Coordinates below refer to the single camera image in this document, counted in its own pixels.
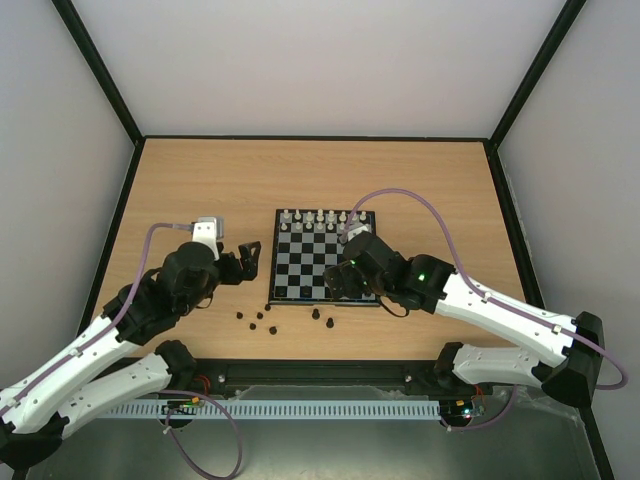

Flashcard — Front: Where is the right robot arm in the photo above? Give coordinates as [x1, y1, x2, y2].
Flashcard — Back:
[324, 232, 604, 408]

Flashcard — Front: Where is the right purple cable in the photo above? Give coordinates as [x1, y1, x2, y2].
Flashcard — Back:
[342, 188, 630, 432]

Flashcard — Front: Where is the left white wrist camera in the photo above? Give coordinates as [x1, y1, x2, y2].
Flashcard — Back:
[192, 216, 224, 260]

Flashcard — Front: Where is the left controller board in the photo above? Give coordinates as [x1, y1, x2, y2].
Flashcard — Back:
[160, 397, 206, 416]

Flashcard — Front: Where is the right controller board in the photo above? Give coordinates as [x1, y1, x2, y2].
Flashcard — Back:
[444, 397, 486, 419]

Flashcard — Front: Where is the black frame post right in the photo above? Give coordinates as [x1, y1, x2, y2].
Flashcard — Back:
[490, 0, 587, 146]

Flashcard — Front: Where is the black frame post left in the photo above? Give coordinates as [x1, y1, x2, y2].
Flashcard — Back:
[51, 0, 146, 144]

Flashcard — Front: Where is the black frame post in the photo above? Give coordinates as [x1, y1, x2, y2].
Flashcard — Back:
[51, 0, 146, 144]
[490, 0, 587, 146]

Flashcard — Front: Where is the controller board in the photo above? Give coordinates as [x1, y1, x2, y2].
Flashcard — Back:
[444, 397, 486, 419]
[160, 397, 206, 416]

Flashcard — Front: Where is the grey slotted cable duct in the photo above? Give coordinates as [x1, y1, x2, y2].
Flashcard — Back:
[101, 399, 441, 421]

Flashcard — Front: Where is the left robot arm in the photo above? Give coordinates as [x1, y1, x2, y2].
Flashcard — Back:
[1, 242, 261, 470]

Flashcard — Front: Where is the black and grey chessboard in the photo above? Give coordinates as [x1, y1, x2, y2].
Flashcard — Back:
[268, 209, 377, 306]

